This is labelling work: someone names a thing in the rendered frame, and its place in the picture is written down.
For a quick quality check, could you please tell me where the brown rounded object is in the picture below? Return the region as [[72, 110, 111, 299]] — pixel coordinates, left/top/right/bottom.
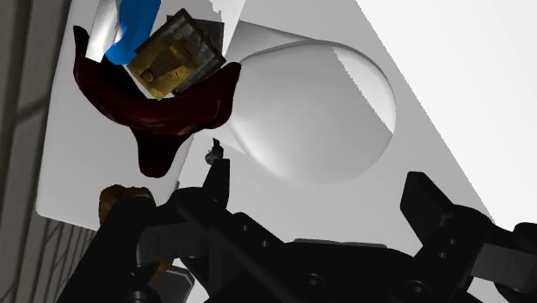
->
[[98, 183, 156, 230]]

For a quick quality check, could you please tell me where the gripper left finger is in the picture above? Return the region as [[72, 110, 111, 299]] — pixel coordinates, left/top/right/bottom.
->
[[58, 158, 291, 303]]

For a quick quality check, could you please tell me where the blue curved object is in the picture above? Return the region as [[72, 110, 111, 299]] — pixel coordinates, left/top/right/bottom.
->
[[104, 0, 162, 67]]

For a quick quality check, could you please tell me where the white sink basin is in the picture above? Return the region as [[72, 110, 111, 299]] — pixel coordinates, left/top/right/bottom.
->
[[34, 0, 497, 253]]

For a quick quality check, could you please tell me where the small black silver fitting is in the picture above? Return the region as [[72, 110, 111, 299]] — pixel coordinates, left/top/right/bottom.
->
[[204, 137, 225, 166]]

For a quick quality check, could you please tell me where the dark red curved dish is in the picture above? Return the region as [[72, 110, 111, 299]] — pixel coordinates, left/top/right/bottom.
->
[[72, 25, 243, 179]]

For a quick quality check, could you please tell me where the gold brown box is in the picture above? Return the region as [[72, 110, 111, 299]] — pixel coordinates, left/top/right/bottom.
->
[[127, 8, 227, 102]]

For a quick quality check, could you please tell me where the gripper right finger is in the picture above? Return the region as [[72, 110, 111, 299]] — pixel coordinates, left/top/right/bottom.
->
[[399, 170, 537, 303]]

